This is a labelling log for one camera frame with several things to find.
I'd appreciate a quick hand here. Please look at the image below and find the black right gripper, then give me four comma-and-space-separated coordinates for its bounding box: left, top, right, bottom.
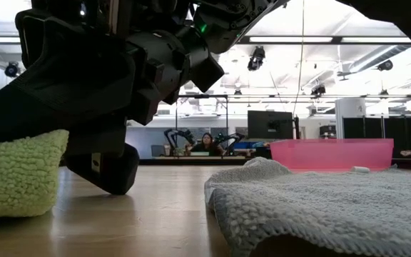
14, 0, 225, 126

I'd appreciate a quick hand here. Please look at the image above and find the white tall cabinet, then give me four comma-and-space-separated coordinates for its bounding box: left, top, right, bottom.
335, 98, 367, 140

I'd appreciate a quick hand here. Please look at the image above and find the green microfiber towel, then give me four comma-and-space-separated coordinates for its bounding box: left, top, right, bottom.
0, 128, 70, 221

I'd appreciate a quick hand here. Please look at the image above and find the black computer monitor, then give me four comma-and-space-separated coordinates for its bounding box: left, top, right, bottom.
247, 110, 295, 141

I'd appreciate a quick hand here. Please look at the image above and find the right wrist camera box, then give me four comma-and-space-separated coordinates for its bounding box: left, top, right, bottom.
64, 142, 141, 196

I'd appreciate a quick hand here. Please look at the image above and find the black partition wall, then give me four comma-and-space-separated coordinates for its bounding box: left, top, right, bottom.
343, 114, 411, 160

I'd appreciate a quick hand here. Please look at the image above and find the person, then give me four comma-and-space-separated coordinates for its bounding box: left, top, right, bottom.
186, 132, 225, 157

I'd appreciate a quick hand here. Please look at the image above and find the long ceiling light rail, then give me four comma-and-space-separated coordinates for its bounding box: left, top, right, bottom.
0, 34, 411, 46

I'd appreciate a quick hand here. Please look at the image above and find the grey microfiber towel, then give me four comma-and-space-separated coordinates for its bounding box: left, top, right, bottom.
204, 156, 411, 257

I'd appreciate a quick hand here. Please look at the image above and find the black ceiling camera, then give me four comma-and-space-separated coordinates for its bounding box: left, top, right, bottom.
377, 59, 395, 72
310, 84, 327, 97
246, 46, 267, 72
4, 61, 21, 79

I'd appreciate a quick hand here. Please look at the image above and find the black small appliance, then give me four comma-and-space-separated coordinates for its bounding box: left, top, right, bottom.
319, 124, 338, 140

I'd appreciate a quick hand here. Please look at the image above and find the pink plastic basket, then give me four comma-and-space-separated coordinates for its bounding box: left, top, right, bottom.
269, 138, 395, 172

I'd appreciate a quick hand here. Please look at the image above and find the black aluminium table frame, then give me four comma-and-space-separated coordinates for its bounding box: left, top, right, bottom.
139, 156, 411, 169

